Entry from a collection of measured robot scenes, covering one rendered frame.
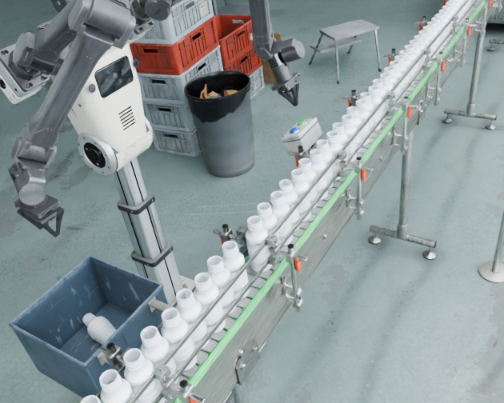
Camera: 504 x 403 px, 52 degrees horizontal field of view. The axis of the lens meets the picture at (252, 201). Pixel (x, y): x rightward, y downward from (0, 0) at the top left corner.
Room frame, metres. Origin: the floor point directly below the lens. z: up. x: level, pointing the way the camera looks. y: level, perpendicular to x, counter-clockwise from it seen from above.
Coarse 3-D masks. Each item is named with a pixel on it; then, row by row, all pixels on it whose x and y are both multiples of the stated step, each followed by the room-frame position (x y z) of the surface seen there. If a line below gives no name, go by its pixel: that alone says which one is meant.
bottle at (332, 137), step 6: (330, 132) 1.44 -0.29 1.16; (336, 132) 1.43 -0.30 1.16; (330, 138) 1.41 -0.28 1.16; (336, 138) 1.41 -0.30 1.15; (330, 144) 1.41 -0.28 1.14; (336, 144) 1.41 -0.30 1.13; (330, 150) 1.40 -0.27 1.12; (336, 150) 1.40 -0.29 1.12; (336, 162) 1.40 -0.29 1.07; (336, 168) 1.40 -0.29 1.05; (336, 180) 1.40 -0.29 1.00
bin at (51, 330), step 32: (64, 288) 1.18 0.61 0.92; (96, 288) 1.25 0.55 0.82; (128, 288) 1.18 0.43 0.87; (160, 288) 1.08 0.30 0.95; (32, 320) 1.07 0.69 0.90; (64, 320) 1.14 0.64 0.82; (128, 320) 0.97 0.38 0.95; (160, 320) 1.05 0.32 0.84; (32, 352) 1.01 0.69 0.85; (64, 352) 1.08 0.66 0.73; (96, 352) 0.88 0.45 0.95; (64, 384) 0.95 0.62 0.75; (96, 384) 0.85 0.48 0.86
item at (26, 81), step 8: (8, 48) 1.40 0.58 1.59; (0, 56) 1.37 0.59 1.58; (8, 56) 1.38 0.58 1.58; (8, 64) 1.36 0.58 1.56; (16, 64) 1.34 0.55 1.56; (8, 72) 1.36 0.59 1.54; (16, 72) 1.34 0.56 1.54; (24, 72) 1.34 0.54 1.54; (32, 72) 1.35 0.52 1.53; (40, 72) 1.36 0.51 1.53; (16, 80) 1.35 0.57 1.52; (24, 80) 1.35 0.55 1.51; (32, 80) 1.37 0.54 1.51; (40, 80) 1.38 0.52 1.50; (24, 88) 1.34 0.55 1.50; (32, 88) 1.35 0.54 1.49
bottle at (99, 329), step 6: (84, 318) 1.16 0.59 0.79; (90, 318) 1.15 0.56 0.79; (96, 318) 1.14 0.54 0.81; (102, 318) 1.14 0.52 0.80; (90, 324) 1.12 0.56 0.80; (96, 324) 1.11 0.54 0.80; (102, 324) 1.11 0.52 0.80; (108, 324) 1.12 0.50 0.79; (90, 330) 1.10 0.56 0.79; (96, 330) 1.09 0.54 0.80; (102, 330) 1.09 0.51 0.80; (108, 330) 1.09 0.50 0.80; (114, 330) 1.09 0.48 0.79; (90, 336) 1.10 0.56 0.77; (96, 336) 1.08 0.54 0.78; (102, 336) 1.07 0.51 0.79; (108, 336) 1.07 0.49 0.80; (102, 342) 1.06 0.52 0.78
